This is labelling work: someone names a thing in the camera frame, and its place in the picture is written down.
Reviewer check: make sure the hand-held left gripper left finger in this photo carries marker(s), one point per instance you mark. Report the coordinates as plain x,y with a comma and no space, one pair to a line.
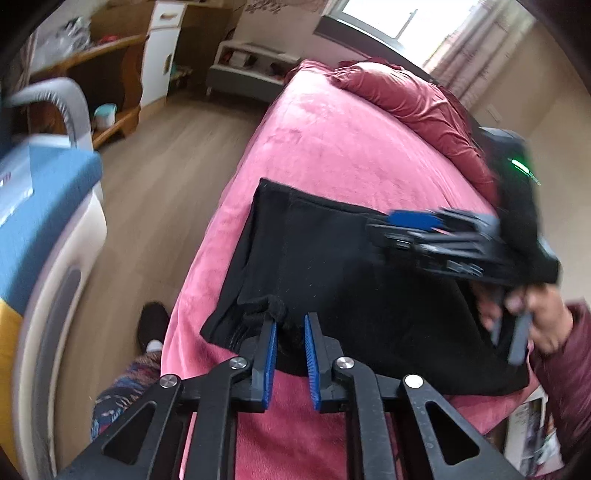
269,364

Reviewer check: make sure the person's right hand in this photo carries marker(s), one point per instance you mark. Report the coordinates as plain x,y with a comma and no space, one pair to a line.
549,318

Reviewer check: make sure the window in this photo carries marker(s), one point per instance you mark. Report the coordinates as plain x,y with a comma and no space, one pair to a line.
397,18

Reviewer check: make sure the person's right forearm maroon sleeve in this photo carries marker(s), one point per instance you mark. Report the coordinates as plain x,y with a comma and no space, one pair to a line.
570,383

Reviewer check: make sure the person's black shoe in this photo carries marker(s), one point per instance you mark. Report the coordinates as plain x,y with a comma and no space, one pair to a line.
150,323

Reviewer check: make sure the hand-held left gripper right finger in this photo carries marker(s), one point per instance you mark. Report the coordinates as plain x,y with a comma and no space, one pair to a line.
312,364

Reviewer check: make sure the patterned curtain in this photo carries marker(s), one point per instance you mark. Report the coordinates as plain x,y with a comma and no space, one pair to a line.
480,50

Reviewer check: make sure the pink plush bed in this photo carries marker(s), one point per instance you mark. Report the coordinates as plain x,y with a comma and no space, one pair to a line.
318,157

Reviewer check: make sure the person's leg patterned trousers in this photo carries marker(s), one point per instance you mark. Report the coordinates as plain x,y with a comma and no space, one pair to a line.
124,397

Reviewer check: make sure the maroon duvet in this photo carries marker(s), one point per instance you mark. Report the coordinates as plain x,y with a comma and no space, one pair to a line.
415,101

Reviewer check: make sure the teal lidded container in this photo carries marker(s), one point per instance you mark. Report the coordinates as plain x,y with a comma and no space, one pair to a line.
104,115

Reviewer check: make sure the black pants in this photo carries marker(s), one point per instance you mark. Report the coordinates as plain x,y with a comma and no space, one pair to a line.
332,277

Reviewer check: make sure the wooden shelf unit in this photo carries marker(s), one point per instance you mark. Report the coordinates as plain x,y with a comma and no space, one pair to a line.
97,87

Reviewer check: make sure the grey chair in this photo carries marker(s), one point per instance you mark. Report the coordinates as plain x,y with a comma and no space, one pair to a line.
55,106

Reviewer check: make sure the white cabinet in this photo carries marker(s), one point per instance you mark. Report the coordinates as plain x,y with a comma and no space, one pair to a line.
161,55

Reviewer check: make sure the stack of magazines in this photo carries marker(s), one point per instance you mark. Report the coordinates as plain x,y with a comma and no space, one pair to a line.
531,438

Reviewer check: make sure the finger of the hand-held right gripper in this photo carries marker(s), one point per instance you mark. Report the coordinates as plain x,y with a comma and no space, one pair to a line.
415,219
415,249

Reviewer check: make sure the white low shelf bench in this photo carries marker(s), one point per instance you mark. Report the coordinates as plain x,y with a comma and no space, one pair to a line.
249,64

